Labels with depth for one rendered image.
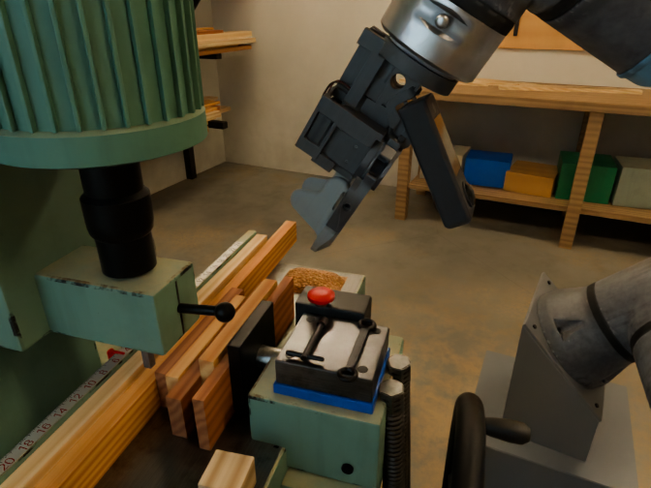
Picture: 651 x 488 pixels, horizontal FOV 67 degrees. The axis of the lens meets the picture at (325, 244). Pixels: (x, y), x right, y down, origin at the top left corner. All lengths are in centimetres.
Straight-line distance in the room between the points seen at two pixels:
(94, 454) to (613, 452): 91
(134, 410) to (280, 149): 384
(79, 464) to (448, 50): 46
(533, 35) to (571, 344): 281
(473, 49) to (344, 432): 35
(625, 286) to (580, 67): 274
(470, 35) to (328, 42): 357
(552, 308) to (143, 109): 79
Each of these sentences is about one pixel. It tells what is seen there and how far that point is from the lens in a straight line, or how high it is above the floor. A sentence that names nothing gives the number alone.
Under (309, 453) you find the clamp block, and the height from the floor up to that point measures 90.
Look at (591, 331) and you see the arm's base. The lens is 96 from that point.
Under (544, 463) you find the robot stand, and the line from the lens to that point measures 106.
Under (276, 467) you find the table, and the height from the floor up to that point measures 90.
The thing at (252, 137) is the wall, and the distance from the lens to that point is 443.
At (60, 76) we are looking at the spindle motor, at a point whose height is 126.
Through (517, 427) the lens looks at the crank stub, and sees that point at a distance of 61.
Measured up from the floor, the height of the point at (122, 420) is 93.
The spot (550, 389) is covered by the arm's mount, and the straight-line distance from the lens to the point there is 100.
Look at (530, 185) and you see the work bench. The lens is 326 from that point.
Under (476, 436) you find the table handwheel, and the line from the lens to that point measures 49.
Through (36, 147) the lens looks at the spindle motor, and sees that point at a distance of 40.
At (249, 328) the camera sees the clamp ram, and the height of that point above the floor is 99.
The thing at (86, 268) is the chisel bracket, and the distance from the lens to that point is 54.
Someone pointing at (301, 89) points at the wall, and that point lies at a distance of 410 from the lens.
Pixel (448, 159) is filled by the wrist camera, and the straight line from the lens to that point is 43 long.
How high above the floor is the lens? 131
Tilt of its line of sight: 26 degrees down
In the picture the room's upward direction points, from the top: straight up
